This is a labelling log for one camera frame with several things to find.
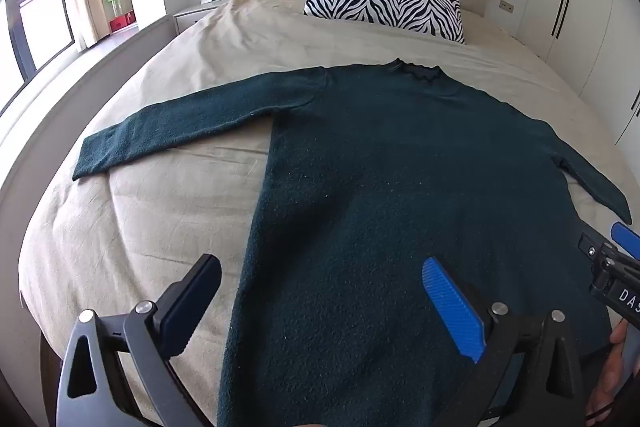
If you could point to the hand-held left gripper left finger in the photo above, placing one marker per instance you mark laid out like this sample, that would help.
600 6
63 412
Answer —
192 302

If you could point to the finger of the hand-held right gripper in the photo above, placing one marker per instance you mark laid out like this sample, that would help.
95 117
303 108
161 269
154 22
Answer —
627 238
594 247

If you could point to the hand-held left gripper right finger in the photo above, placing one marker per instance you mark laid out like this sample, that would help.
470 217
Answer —
452 307

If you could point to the dark green sweater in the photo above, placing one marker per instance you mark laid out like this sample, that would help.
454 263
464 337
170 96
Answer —
380 167

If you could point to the person's right hand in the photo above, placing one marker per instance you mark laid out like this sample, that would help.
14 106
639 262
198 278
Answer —
607 377

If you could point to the bed with beige sheet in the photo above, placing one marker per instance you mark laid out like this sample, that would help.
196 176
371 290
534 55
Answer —
180 207

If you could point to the white wardrobe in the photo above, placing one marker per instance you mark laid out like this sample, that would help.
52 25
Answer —
585 7

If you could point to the white window ledge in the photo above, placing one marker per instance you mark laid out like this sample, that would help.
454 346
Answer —
75 92

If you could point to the white nightstand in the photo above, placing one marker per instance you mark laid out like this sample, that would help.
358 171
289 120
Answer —
192 14

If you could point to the red box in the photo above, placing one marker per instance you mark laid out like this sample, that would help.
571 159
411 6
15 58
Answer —
122 23

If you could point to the green lid jar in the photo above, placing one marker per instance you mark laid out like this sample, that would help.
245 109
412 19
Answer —
117 7

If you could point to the dark framed window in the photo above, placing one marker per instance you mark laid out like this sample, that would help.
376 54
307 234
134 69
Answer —
35 17

